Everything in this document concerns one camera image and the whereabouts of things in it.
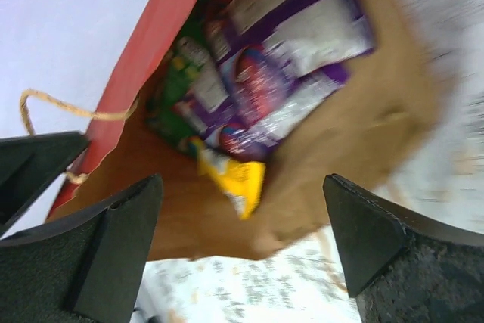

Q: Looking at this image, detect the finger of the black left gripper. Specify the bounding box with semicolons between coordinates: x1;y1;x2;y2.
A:
1;132;89;234

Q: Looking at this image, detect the green snack packet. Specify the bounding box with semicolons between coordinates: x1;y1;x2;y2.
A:
145;35;210;157

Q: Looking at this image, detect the red brown paper bag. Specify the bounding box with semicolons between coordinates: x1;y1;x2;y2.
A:
48;0;439;260

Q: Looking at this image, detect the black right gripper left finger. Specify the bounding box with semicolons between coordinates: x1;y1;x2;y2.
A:
1;174;163;322

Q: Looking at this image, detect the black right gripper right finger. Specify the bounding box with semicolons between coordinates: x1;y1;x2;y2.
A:
323;174;483;322

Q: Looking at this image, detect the purple snack packet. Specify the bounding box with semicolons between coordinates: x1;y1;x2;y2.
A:
181;45;349;163
205;0;374;77

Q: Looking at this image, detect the yellow snack packet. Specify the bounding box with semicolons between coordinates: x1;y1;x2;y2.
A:
196;142;265;220

